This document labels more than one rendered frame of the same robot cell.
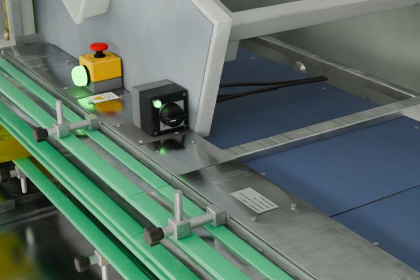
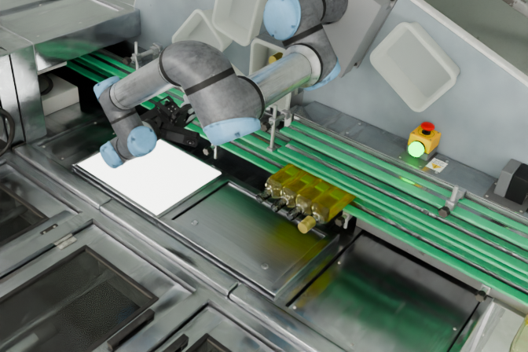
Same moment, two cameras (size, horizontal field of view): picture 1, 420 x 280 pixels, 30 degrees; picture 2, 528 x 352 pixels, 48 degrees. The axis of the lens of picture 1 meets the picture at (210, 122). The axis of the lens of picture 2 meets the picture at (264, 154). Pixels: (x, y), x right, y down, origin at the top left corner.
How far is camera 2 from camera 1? 1.39 m
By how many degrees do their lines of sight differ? 24
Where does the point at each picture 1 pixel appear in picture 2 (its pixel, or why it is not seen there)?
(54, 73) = (368, 139)
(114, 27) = (435, 110)
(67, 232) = (389, 254)
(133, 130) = (502, 199)
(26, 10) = not seen: hidden behind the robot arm
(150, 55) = (488, 138)
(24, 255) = (383, 281)
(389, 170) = not seen: outside the picture
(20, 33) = (293, 95)
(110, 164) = (514, 232)
